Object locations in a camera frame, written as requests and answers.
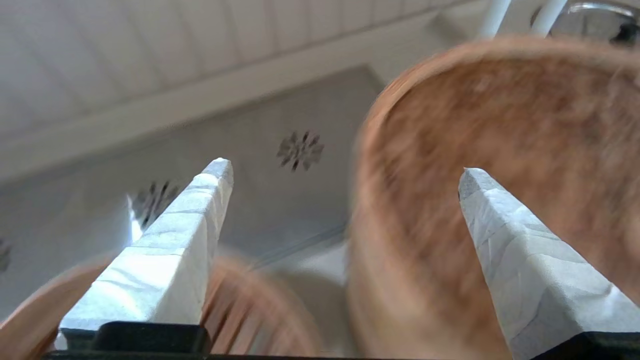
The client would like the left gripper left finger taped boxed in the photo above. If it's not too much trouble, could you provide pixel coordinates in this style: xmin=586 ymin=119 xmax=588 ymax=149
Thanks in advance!
xmin=55 ymin=158 xmax=235 ymax=351

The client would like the woven bamboo steamer lid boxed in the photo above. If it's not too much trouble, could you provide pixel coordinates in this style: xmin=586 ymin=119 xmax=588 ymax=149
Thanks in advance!
xmin=352 ymin=36 xmax=640 ymax=306

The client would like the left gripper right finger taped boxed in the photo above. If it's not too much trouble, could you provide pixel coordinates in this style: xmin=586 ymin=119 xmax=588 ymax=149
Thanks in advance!
xmin=457 ymin=167 xmax=640 ymax=360

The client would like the steel pot lid black knob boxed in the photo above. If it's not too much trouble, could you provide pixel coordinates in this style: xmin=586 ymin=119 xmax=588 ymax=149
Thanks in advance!
xmin=555 ymin=0 xmax=640 ymax=46

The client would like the white metal pole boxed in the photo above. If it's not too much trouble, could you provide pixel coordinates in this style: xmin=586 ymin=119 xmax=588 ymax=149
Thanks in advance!
xmin=530 ymin=0 xmax=568 ymax=38
xmin=477 ymin=0 xmax=513 ymax=40

